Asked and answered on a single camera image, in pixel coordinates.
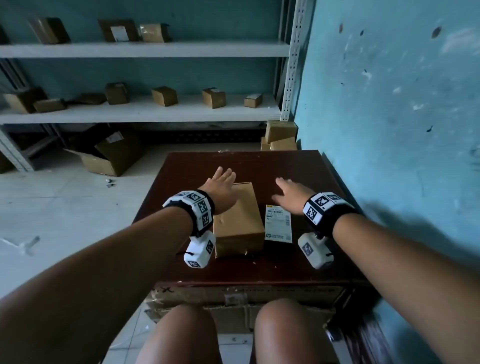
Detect person's right hand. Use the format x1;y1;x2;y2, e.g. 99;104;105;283
271;177;317;216

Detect person's left hand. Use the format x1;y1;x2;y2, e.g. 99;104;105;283
197;166;237;216

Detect white shipping label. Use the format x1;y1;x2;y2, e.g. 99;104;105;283
264;204;293;244

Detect brown cardboard box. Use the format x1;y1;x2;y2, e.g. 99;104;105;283
212;182;266;259

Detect person's right forearm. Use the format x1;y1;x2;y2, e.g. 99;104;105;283
331;212;480;364

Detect person's left forearm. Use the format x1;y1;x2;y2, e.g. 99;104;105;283
0;205;196;364

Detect large open cardboard carton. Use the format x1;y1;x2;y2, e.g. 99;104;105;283
63;129;143;177

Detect person's right leg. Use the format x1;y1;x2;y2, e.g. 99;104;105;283
250;298;335;364

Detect person's leg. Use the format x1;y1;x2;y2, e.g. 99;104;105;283
134;304;222;364
250;298;335;364

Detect person's left leg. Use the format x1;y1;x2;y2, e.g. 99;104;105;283
134;304;222;364

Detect black right wristband, marker tiles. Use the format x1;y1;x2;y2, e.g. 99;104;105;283
302;191;361;239

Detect black wristband, marker tiles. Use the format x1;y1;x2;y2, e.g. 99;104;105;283
162;189;216;238
302;191;361;239

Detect black left wristband, marker tiles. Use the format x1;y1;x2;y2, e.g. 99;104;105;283
162;189;216;238

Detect white marker cube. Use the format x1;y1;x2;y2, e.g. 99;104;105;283
297;232;335;271

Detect row of small brown parcels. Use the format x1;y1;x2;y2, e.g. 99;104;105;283
2;82;263;115

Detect white metal shelf rack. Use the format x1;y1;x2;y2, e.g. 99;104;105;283
0;0;314;173

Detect white paper scrap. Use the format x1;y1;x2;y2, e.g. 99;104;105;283
0;235;41;258

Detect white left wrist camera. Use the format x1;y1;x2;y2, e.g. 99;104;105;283
182;230;217;270

